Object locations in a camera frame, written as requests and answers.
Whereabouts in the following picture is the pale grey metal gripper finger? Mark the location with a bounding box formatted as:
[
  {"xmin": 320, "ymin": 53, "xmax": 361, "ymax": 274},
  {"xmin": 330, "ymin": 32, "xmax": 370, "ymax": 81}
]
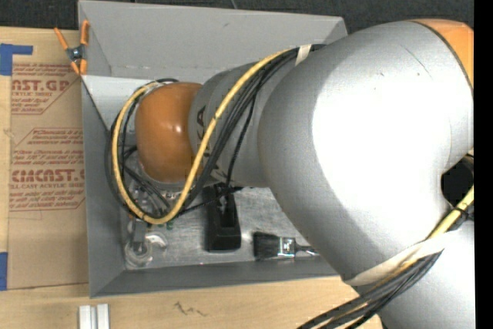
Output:
[{"xmin": 132, "ymin": 220, "xmax": 146, "ymax": 253}]

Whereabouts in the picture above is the grey metal bin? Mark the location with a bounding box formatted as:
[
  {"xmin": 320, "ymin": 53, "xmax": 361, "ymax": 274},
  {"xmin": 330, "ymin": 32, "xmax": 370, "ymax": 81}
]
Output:
[{"xmin": 76, "ymin": 0, "xmax": 350, "ymax": 300}]

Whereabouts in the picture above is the clear glass cup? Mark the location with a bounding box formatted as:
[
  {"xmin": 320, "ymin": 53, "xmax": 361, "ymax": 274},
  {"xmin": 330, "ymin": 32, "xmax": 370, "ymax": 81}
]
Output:
[{"xmin": 122, "ymin": 237, "xmax": 156, "ymax": 269}]

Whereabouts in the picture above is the black bristle paintbrush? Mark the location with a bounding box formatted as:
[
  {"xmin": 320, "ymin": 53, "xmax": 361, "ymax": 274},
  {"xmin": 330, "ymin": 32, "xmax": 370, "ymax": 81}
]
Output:
[{"xmin": 252, "ymin": 231, "xmax": 321, "ymax": 262}]

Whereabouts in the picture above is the black plastic block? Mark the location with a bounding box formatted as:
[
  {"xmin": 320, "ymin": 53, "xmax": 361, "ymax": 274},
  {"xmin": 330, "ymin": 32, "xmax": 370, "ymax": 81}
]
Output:
[{"xmin": 203, "ymin": 184, "xmax": 243, "ymax": 253}]

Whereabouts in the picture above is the brown cardboard board with red print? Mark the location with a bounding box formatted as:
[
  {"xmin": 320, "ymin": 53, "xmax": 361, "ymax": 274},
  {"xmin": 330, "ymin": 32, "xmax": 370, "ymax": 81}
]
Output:
[{"xmin": 0, "ymin": 25, "xmax": 91, "ymax": 290}]

